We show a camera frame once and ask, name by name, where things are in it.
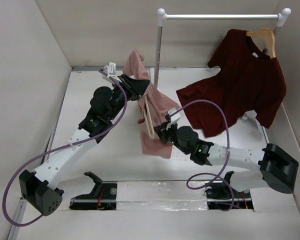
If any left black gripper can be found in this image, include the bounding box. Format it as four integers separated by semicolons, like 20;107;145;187
107;74;149;121

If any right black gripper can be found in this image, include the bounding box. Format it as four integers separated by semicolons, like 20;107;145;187
153;119;190;155

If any cream plastic hanger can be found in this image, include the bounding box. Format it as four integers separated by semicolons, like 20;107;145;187
143;86;155;139

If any pink t shirt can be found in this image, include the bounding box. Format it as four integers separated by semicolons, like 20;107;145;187
123;49;179;159

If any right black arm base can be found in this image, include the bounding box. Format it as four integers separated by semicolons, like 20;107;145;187
203;180;254;211

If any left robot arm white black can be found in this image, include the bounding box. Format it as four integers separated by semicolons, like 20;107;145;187
19;74;151;216

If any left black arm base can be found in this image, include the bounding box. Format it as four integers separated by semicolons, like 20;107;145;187
69;171;118;211

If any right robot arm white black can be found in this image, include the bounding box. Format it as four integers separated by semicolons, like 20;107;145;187
154;123;299;197

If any dark red t shirt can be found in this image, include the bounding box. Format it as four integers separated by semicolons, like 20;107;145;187
176;29;287;138

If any wooden hanger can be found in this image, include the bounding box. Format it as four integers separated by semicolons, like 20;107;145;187
246;27;276;59

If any metal clothes rack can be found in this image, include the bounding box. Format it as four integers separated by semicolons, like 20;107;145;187
142;0;288;102

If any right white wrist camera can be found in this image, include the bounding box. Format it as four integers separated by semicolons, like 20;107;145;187
161;107;181;130

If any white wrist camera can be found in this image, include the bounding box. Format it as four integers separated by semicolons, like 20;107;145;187
161;107;181;130
101;62;121;84

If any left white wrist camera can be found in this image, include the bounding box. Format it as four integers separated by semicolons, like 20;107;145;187
101;62;121;84

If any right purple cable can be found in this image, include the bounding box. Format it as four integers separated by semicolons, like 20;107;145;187
166;99;237;210

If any purple cable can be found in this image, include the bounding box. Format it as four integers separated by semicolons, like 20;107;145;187
166;99;237;210
1;69;128;226

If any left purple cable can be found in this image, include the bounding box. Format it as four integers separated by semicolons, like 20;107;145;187
1;69;128;226

